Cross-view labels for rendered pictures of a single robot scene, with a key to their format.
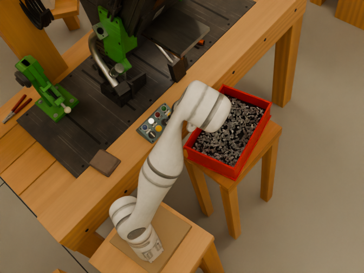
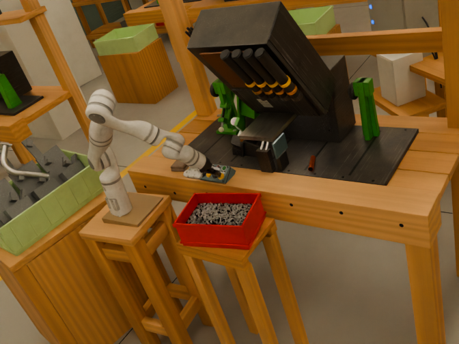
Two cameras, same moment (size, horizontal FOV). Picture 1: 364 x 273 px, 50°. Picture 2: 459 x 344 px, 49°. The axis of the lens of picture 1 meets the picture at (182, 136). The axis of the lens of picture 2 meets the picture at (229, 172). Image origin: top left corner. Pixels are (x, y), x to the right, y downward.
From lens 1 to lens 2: 189 cm
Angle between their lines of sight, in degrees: 57
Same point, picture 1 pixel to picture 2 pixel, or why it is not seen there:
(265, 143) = (222, 253)
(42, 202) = (157, 155)
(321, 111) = not seen: outside the picture
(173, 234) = (130, 218)
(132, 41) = (249, 111)
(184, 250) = (121, 229)
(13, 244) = not seen: hidden behind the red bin
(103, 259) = not seen: hidden behind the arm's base
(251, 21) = (352, 189)
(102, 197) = (156, 174)
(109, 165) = (177, 165)
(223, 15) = (354, 170)
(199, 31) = (266, 134)
